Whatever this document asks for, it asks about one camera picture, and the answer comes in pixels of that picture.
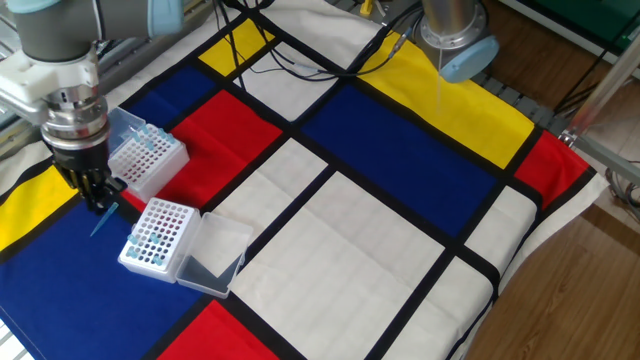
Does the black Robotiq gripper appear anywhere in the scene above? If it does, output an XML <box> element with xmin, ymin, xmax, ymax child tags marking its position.
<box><xmin>49</xmin><ymin>138</ymin><xmax>127</xmax><ymax>215</ymax></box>

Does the white pipette tip box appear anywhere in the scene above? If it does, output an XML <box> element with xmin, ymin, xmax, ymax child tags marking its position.
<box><xmin>117</xmin><ymin>197</ymin><xmax>255</xmax><ymax>300</ymax></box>
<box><xmin>106</xmin><ymin>106</ymin><xmax>191</xmax><ymax>204</ymax></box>

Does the silver wrist coupling flange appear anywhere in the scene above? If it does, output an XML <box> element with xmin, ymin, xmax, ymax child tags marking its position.
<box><xmin>39</xmin><ymin>87</ymin><xmax>111</xmax><ymax>151</ymax></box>

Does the Mondrian pattern colour-block tablecloth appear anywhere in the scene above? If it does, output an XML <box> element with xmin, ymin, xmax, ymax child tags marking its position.
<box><xmin>0</xmin><ymin>0</ymin><xmax>611</xmax><ymax>360</ymax></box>

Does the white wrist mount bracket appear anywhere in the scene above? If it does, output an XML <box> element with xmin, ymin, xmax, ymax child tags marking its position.
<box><xmin>0</xmin><ymin>47</ymin><xmax>101</xmax><ymax>126</ymax></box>

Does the grey aluminium table rail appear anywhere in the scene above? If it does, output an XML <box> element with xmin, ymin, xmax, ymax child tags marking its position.
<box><xmin>0</xmin><ymin>0</ymin><xmax>221</xmax><ymax>161</ymax></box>

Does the black cable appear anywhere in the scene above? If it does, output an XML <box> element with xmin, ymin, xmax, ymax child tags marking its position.
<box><xmin>344</xmin><ymin>0</ymin><xmax>426</xmax><ymax>76</ymax></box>
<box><xmin>214</xmin><ymin>0</ymin><xmax>351</xmax><ymax>91</ymax></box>

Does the grey cable silver connector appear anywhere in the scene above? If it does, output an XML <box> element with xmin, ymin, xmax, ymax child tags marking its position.
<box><xmin>294</xmin><ymin>29</ymin><xmax>414</xmax><ymax>74</ymax></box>

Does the aluminium frame beam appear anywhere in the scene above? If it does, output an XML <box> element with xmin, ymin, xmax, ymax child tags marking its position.
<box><xmin>559</xmin><ymin>130</ymin><xmax>640</xmax><ymax>186</ymax></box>

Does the aluminium frame post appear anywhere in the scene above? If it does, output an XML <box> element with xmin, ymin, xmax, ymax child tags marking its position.
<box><xmin>567</xmin><ymin>29</ymin><xmax>640</xmax><ymax>136</ymax></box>

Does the grey cable bundle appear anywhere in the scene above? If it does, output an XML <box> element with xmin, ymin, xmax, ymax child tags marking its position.
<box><xmin>603</xmin><ymin>159</ymin><xmax>640</xmax><ymax>224</ymax></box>

